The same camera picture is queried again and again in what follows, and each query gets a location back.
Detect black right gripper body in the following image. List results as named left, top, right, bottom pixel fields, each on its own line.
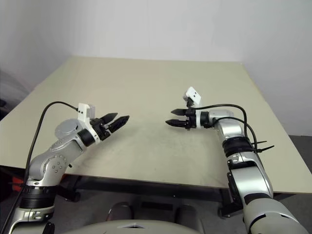
left=184, top=103, right=197, bottom=130

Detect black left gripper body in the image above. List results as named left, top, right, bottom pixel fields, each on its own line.
left=91, top=118, right=112, bottom=141

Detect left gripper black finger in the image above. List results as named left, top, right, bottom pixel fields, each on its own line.
left=101, top=112, right=119, bottom=124
left=109, top=115, right=130, bottom=134

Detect dark rounded shape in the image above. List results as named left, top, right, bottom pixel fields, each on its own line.
left=107, top=202, right=134, bottom=220

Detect red object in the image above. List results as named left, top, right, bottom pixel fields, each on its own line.
left=11, top=176, right=27, bottom=193

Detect grey robot torso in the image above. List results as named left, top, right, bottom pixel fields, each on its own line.
left=60, top=214, right=203, bottom=234

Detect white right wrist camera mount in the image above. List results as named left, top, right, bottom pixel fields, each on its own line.
left=184, top=86, right=203, bottom=129

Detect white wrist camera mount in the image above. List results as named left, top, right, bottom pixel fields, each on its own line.
left=78, top=103, right=100, bottom=143
left=184, top=86, right=203, bottom=129

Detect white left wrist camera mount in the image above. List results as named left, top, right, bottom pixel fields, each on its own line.
left=78, top=103, right=100, bottom=143

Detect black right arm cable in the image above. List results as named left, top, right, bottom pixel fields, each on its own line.
left=186, top=103, right=259, bottom=154

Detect black table frame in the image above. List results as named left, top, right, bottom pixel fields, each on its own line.
left=0, top=168, right=295, bottom=219

